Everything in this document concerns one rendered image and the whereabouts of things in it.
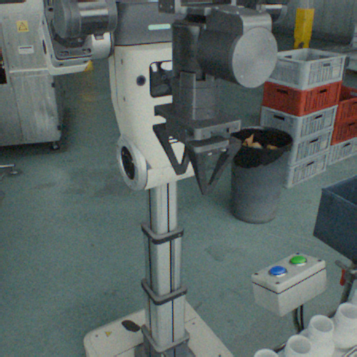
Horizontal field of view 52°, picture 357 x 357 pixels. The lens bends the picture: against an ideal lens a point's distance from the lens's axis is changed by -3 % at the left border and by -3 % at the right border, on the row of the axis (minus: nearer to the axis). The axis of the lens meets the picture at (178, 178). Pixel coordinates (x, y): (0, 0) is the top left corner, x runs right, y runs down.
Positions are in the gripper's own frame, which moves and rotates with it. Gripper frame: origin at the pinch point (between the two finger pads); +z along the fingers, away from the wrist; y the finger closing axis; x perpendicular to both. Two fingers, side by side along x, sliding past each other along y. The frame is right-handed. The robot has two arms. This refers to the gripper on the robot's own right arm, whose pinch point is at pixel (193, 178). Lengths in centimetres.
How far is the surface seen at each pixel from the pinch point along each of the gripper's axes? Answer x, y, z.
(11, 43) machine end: 30, -355, 25
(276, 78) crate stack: 204, -183, 46
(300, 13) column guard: 793, -682, 41
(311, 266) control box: 28.6, 1.6, 27.5
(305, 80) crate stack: 209, -156, 43
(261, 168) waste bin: 144, -129, 91
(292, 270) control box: 25.0, -0.2, 28.1
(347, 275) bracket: 37.9, 4.8, 32.1
